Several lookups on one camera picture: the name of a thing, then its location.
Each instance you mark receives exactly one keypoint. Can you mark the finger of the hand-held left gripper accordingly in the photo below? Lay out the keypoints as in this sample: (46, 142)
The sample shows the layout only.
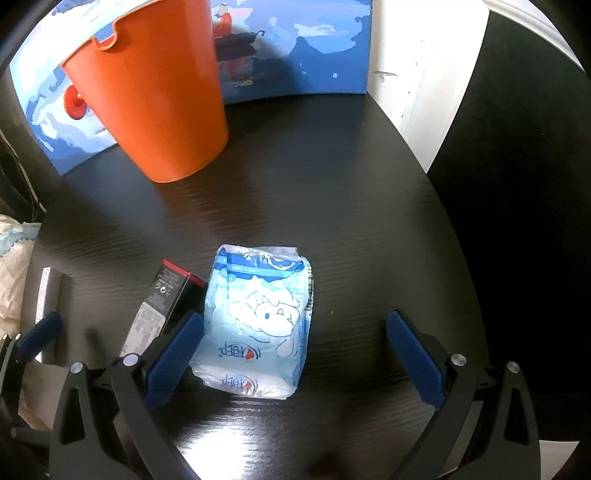
(39, 334)

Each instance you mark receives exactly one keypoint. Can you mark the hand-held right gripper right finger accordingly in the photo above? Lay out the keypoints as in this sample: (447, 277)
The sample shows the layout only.
(413, 355)

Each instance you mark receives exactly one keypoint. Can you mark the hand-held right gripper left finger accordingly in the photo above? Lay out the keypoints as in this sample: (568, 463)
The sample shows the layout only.
(178, 350)

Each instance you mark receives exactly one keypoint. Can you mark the long silver carton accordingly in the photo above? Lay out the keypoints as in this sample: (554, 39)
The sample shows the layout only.
(55, 295)

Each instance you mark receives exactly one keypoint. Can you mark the black and red carton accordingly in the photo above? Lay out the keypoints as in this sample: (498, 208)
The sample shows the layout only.
(161, 295)

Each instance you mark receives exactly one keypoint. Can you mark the blue white tissue packet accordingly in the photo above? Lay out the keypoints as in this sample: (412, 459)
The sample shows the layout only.
(258, 314)

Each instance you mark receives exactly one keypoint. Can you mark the orange plastic bucket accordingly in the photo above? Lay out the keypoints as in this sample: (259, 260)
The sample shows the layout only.
(152, 101)

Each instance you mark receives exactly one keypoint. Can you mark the blue whale canvas painting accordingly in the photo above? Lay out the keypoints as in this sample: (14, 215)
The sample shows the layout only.
(314, 55)

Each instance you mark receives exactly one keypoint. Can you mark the white door frame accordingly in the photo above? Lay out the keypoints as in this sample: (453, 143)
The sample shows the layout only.
(415, 92)

